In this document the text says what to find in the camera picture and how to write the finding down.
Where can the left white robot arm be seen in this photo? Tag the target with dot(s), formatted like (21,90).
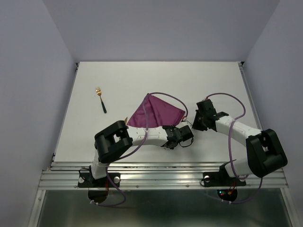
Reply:
(112,142)

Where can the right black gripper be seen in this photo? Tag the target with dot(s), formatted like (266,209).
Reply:
(196,125)

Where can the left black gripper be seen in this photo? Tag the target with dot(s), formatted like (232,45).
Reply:
(173,127)

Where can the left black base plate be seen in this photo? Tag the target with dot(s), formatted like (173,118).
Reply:
(87,181)

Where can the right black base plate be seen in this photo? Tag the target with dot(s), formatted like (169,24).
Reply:
(217,179)

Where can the purple cloth napkin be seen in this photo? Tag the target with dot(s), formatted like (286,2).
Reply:
(154,112)

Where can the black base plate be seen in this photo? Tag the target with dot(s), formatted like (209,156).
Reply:
(87,181)
(217,179)

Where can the gold fork dark handle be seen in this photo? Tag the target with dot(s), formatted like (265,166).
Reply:
(99,93)

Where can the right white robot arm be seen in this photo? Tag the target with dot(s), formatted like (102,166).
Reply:
(264,152)

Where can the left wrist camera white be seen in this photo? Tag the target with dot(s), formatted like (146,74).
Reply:
(187,123)

